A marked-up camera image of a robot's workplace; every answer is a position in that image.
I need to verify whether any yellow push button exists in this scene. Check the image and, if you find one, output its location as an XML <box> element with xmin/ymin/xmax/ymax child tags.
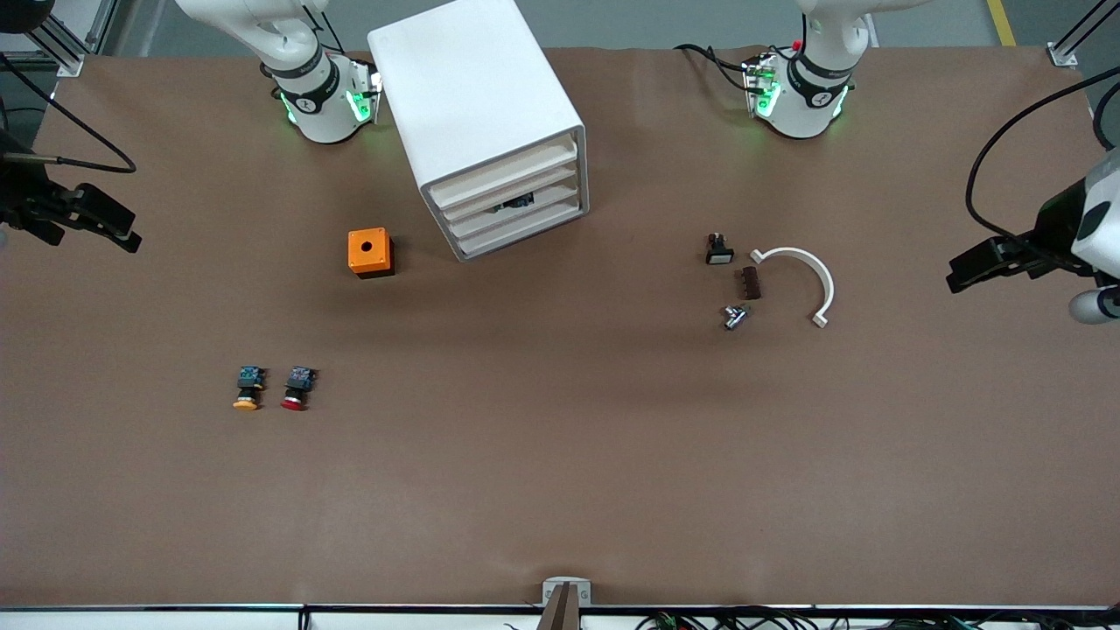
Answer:
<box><xmin>232</xmin><ymin>366</ymin><xmax>268</xmax><ymax>412</ymax></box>

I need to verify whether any black cable bundle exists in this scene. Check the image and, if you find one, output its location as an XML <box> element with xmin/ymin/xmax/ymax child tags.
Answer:
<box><xmin>639</xmin><ymin>610</ymin><xmax>1120</xmax><ymax>630</ymax></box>

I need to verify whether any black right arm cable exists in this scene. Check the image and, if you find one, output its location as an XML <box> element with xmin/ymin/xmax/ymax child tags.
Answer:
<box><xmin>0</xmin><ymin>52</ymin><xmax>138</xmax><ymax>174</ymax></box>

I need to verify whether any white drawer cabinet housing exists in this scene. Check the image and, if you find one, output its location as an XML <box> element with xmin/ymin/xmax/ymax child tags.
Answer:
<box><xmin>367</xmin><ymin>0</ymin><xmax>590</xmax><ymax>263</ymax></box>

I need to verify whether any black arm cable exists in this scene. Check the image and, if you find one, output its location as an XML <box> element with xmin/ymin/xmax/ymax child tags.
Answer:
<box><xmin>0</xmin><ymin>52</ymin><xmax>138</xmax><ymax>174</ymax></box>
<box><xmin>965</xmin><ymin>66</ymin><xmax>1120</xmax><ymax>255</ymax></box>

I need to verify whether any red push button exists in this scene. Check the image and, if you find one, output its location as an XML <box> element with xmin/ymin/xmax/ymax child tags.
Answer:
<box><xmin>280</xmin><ymin>366</ymin><xmax>318</xmax><ymax>412</ymax></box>

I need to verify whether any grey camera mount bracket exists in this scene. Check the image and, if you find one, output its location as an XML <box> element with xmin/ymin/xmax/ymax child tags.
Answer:
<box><xmin>538</xmin><ymin>577</ymin><xmax>592</xmax><ymax>630</ymax></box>

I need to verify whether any orange box with hole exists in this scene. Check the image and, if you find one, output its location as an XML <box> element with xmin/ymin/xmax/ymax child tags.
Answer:
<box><xmin>347</xmin><ymin>227</ymin><xmax>396</xmax><ymax>280</ymax></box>

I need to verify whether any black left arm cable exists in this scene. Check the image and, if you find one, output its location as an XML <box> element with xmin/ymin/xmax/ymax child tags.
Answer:
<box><xmin>965</xmin><ymin>66</ymin><xmax>1120</xmax><ymax>255</ymax></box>

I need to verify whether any black base cable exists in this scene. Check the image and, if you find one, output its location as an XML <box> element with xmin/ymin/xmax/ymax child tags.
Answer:
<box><xmin>302</xmin><ymin>0</ymin><xmax>377</xmax><ymax>67</ymax></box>
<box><xmin>674</xmin><ymin>42</ymin><xmax>758</xmax><ymax>93</ymax></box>

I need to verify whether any aluminium frame profile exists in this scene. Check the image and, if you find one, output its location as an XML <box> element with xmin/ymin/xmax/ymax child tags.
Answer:
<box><xmin>1047</xmin><ymin>0</ymin><xmax>1120</xmax><ymax>67</ymax></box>
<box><xmin>0</xmin><ymin>0</ymin><xmax>119</xmax><ymax>78</ymax></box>

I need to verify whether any white curved bracket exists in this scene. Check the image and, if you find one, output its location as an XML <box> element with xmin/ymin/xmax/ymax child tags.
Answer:
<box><xmin>750</xmin><ymin>247</ymin><xmax>836</xmax><ymax>329</ymax></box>

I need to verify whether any white plastic drawer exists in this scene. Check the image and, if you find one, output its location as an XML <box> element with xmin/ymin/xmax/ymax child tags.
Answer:
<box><xmin>437</xmin><ymin>162</ymin><xmax>580</xmax><ymax>224</ymax></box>
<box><xmin>455</xmin><ymin>201</ymin><xmax>587</xmax><ymax>262</ymax></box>
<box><xmin>446</xmin><ymin>182</ymin><xmax>582</xmax><ymax>242</ymax></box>
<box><xmin>427</xmin><ymin>131</ymin><xmax>583</xmax><ymax>207</ymax></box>

